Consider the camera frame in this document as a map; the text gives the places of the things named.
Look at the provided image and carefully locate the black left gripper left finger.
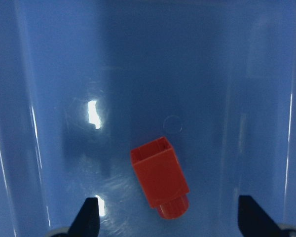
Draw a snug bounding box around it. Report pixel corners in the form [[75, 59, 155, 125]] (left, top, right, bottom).
[[67, 197, 100, 237]]

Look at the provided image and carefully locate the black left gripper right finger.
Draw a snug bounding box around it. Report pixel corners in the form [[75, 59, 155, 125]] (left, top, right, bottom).
[[237, 195, 287, 237]]

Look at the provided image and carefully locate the red block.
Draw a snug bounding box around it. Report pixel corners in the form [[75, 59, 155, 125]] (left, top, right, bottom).
[[130, 137, 189, 220]]

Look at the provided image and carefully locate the blue plastic tray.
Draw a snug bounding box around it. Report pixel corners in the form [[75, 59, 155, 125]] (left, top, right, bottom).
[[0, 0, 296, 237]]

